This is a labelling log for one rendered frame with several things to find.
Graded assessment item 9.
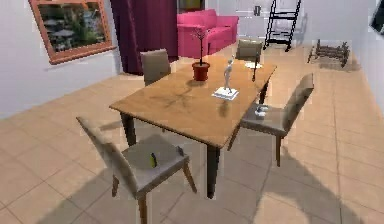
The wooden dining table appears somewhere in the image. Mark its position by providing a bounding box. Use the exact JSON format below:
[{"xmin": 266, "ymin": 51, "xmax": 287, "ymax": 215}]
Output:
[{"xmin": 109, "ymin": 54, "xmax": 278, "ymax": 200}]

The dark purple curtain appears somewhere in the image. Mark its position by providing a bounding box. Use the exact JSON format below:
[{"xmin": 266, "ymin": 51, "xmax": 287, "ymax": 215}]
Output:
[{"xmin": 109, "ymin": 0, "xmax": 179, "ymax": 76}]

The wood framed wall picture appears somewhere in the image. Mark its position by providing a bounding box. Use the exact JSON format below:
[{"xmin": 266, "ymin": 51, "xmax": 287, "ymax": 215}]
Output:
[{"xmin": 28, "ymin": 0, "xmax": 117, "ymax": 66}]

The grey upholstered dining chair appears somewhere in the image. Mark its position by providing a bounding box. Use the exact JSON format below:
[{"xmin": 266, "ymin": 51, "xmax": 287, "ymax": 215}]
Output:
[
  {"xmin": 227, "ymin": 72, "xmax": 315, "ymax": 168},
  {"xmin": 75, "ymin": 115, "xmax": 198, "ymax": 224},
  {"xmin": 139, "ymin": 48, "xmax": 172, "ymax": 87},
  {"xmin": 235, "ymin": 39, "xmax": 264, "ymax": 63}
]

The dark wooden low rack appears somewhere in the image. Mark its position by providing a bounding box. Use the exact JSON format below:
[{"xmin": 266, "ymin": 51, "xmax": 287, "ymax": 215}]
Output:
[{"xmin": 307, "ymin": 39, "xmax": 351, "ymax": 69}]

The small white grey object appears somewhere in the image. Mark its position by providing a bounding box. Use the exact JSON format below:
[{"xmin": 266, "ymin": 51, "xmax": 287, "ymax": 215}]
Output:
[{"xmin": 254, "ymin": 104, "xmax": 269, "ymax": 118}]

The pink sofa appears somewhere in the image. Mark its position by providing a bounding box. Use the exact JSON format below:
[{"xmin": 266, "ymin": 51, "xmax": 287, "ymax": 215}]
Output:
[{"xmin": 176, "ymin": 8, "xmax": 240, "ymax": 60}]

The white figurine statue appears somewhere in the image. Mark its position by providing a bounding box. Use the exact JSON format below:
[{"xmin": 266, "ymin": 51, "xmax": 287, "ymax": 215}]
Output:
[{"xmin": 211, "ymin": 55, "xmax": 240, "ymax": 101}]

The black ladder shelf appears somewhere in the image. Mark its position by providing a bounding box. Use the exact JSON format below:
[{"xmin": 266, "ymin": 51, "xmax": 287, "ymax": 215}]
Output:
[{"xmin": 263, "ymin": 0, "xmax": 303, "ymax": 53}]

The red potted bare plant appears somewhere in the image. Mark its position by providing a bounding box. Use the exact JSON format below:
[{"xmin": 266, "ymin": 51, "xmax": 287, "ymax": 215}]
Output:
[{"xmin": 189, "ymin": 27, "xmax": 212, "ymax": 82}]

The black television set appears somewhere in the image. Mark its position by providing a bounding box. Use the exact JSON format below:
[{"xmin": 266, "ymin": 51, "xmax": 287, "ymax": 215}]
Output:
[{"xmin": 369, "ymin": 0, "xmax": 384, "ymax": 36}]

